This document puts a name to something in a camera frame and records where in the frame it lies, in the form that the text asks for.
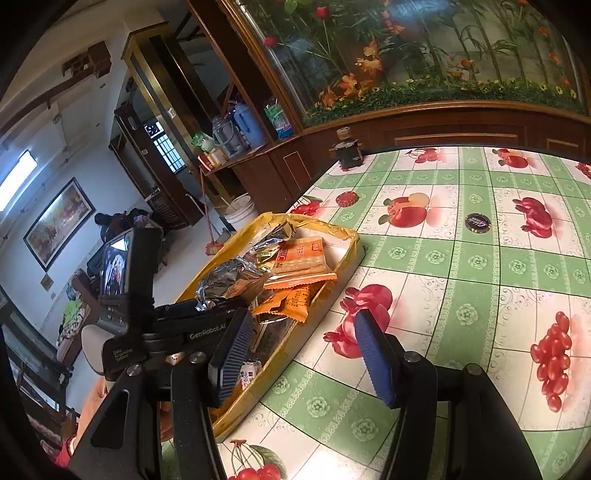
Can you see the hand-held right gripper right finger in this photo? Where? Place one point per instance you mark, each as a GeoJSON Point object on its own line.
{"type": "Point", "coordinates": [374, 360]}

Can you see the silver foil snack packet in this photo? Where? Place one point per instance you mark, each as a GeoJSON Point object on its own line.
{"type": "Point", "coordinates": [231, 281]}
{"type": "Point", "coordinates": [268, 244]}

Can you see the fruit print tablecloth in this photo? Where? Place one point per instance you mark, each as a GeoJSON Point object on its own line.
{"type": "Point", "coordinates": [461, 286]}

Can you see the round dark lid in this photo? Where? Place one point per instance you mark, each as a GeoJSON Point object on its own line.
{"type": "Point", "coordinates": [477, 220]}

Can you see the framed wall painting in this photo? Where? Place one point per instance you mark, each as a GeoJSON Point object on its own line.
{"type": "Point", "coordinates": [57, 224]}

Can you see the blue thermos jug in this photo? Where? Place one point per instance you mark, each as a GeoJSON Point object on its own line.
{"type": "Point", "coordinates": [249, 124]}

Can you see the wooden cabinet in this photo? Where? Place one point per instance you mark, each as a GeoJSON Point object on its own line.
{"type": "Point", "coordinates": [461, 129]}

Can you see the gold framed display cabinet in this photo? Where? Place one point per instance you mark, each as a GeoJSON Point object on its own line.
{"type": "Point", "coordinates": [138, 83]}

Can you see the green white packet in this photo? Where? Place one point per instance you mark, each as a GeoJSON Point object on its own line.
{"type": "Point", "coordinates": [203, 142]}

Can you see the person's left hand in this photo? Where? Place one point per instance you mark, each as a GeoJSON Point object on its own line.
{"type": "Point", "coordinates": [97, 406]}

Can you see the orange cracker packet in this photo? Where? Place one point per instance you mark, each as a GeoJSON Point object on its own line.
{"type": "Point", "coordinates": [300, 261]}

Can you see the grey water jug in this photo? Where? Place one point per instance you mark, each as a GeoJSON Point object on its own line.
{"type": "Point", "coordinates": [225, 136]}

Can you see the green bottle pack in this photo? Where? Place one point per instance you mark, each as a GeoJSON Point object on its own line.
{"type": "Point", "coordinates": [279, 120]}

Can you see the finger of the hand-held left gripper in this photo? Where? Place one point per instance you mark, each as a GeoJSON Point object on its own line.
{"type": "Point", "coordinates": [228, 304]}

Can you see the flower scene glass panel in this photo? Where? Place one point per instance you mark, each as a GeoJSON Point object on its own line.
{"type": "Point", "coordinates": [438, 46]}

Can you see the yellow cardboard box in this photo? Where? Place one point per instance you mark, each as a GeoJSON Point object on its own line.
{"type": "Point", "coordinates": [341, 249]}

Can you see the broom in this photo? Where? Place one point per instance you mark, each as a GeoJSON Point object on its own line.
{"type": "Point", "coordinates": [210, 217]}

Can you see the dark glass jar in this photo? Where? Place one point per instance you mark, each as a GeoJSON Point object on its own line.
{"type": "Point", "coordinates": [348, 152]}

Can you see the white candy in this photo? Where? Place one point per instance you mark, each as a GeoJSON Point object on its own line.
{"type": "Point", "coordinates": [248, 373]}

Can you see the white bucket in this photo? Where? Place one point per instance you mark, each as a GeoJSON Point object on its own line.
{"type": "Point", "coordinates": [241, 214]}

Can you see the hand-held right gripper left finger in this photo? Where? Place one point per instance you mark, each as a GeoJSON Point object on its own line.
{"type": "Point", "coordinates": [231, 355]}

